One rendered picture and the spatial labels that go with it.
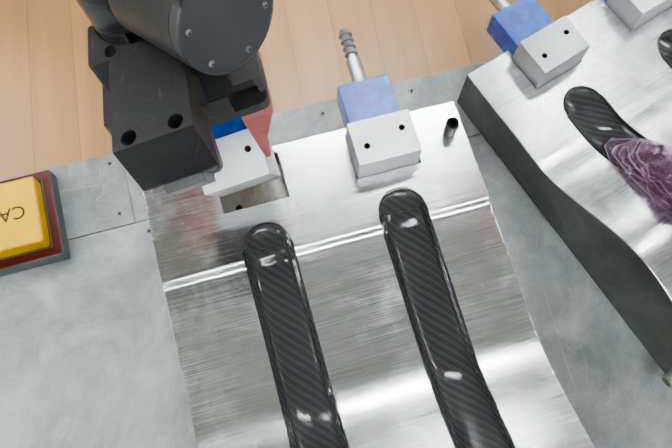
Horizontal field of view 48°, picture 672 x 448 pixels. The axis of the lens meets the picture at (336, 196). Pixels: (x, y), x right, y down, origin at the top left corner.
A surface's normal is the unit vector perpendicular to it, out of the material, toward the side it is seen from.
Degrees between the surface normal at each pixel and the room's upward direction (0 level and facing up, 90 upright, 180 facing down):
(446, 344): 1
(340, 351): 2
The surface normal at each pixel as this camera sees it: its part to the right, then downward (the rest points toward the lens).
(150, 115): -0.25, -0.55
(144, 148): 0.22, 0.76
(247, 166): -0.07, -0.02
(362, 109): 0.02, -0.33
